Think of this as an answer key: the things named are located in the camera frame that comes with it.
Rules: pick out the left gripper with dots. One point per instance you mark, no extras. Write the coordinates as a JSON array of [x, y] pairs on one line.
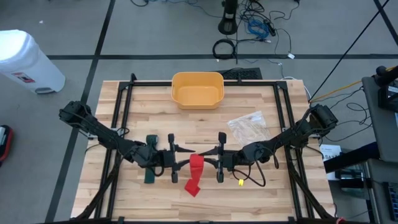
[[168, 158]]

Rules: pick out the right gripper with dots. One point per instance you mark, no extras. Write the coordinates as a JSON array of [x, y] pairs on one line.
[[230, 160]]

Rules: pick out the red elastic bandage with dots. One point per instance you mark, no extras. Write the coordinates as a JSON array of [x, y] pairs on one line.
[[196, 168]]

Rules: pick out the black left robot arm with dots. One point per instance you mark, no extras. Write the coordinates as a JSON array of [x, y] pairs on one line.
[[102, 132]]

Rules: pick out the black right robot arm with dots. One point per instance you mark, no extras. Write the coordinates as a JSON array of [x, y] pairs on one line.
[[280, 140]]

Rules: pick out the green elastic bandage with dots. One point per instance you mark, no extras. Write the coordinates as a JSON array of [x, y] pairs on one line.
[[151, 140]]

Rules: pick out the clear plastic bag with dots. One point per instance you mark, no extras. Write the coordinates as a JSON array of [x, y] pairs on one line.
[[248, 127]]

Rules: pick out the yellow plastic bin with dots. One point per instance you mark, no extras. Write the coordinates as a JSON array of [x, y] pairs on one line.
[[197, 96]]

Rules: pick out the black keyboard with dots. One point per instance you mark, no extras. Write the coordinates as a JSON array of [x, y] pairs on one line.
[[245, 74]]

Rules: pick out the white printed box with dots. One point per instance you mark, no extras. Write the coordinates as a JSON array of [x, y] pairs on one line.
[[331, 154]]

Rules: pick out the black stand base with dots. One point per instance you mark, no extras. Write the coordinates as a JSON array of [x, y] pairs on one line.
[[228, 25]]

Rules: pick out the black slanted beam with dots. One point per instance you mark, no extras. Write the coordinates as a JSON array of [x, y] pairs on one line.
[[351, 157]]

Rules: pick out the black power adapter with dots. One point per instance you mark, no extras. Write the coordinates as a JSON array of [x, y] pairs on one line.
[[271, 29]]

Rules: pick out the grey equipment cabinet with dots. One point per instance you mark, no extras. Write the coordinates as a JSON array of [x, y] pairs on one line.
[[376, 174]]

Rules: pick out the grey desk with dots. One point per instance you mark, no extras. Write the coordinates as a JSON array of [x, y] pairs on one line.
[[382, 130]]

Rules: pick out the thin black slanted pole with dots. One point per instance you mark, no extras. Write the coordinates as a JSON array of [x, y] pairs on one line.
[[348, 51]]

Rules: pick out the red and black device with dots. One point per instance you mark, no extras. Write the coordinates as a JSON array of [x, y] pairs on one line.
[[7, 143]]

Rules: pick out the white trash can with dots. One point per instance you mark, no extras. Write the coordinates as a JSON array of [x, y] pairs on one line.
[[25, 62]]

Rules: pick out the black desk equipment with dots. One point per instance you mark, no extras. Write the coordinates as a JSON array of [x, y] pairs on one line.
[[387, 93]]

